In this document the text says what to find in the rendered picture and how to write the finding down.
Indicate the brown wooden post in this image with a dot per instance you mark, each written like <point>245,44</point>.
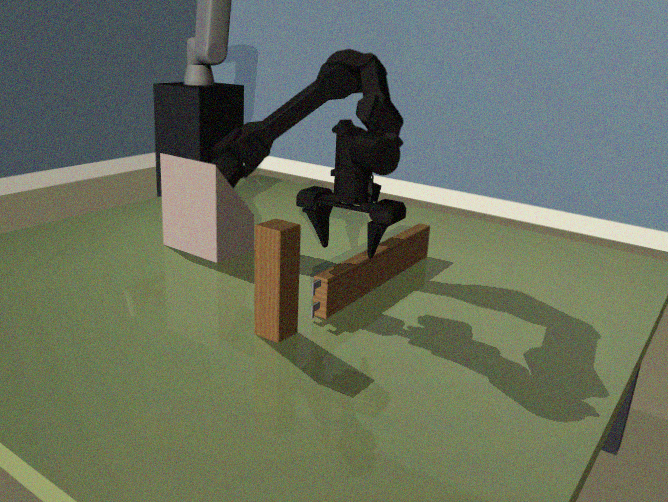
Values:
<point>276,279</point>

